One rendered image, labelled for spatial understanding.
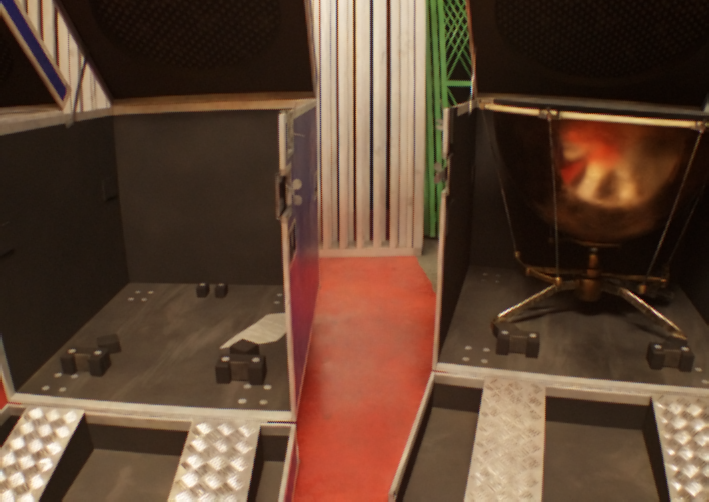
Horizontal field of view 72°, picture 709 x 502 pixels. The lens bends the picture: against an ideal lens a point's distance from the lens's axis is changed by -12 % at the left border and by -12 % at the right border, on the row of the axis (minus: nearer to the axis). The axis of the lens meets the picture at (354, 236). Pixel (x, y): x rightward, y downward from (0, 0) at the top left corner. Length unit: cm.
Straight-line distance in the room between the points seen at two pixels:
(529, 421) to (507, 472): 19
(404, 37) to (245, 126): 133
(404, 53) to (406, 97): 26
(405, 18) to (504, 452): 247
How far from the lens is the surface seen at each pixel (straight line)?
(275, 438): 152
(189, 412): 156
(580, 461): 167
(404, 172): 325
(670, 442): 165
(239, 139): 226
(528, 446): 153
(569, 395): 175
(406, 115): 323
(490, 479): 145
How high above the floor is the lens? 103
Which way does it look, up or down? 16 degrees down
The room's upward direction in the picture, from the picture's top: straight up
